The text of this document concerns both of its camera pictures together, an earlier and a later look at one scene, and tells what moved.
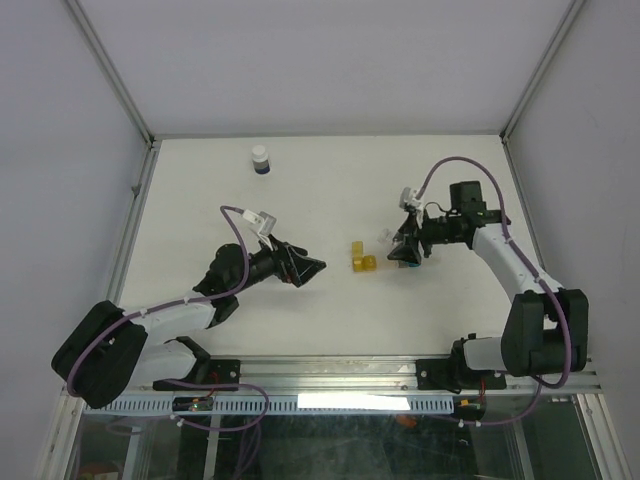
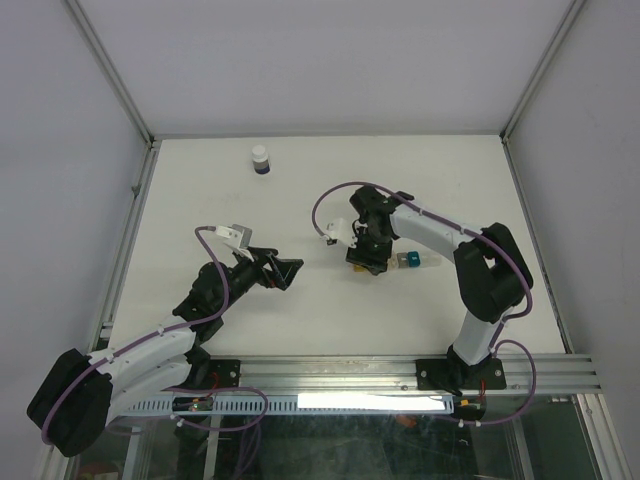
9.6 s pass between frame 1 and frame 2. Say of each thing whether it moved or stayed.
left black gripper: moved
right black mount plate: stayed
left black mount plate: stayed
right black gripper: moved
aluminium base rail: stayed
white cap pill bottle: stayed
